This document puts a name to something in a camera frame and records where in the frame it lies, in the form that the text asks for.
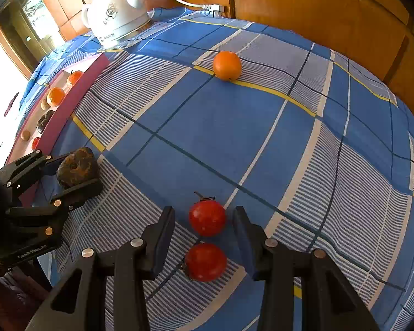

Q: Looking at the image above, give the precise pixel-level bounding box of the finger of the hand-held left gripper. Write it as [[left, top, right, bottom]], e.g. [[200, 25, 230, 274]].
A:
[[5, 178, 104, 238], [0, 150, 68, 197]]

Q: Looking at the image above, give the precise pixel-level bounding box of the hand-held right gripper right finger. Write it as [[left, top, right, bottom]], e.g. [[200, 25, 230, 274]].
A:
[[233, 206, 380, 331]]

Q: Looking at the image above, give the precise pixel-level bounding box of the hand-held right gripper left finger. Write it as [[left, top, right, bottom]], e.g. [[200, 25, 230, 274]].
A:
[[26, 206, 176, 331]]

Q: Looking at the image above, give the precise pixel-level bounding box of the dark chocolate piece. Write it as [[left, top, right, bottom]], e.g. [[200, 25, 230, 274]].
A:
[[37, 110, 56, 134], [56, 147, 99, 189]]

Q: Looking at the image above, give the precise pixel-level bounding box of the large orange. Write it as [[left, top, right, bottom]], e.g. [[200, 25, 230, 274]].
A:
[[46, 83, 65, 107]]

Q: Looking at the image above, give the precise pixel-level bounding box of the pink tray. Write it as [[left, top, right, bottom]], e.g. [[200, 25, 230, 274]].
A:
[[5, 52, 111, 207]]

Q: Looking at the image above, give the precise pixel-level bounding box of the person's left forearm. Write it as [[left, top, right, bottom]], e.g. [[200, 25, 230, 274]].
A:
[[0, 258, 54, 331]]

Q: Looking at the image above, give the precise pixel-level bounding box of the blue plaid tablecloth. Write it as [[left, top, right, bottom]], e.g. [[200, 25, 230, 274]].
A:
[[21, 7, 414, 331]]

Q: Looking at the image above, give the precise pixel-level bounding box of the small tangerine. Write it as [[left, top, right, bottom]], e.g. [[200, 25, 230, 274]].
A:
[[66, 70, 84, 87]]

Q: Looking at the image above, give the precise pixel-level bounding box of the wooden framed glass door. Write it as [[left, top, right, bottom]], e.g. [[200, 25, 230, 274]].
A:
[[0, 0, 70, 76]]

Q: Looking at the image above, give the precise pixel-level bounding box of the white ceramic kettle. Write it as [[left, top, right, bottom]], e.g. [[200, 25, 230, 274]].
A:
[[81, 0, 152, 49]]

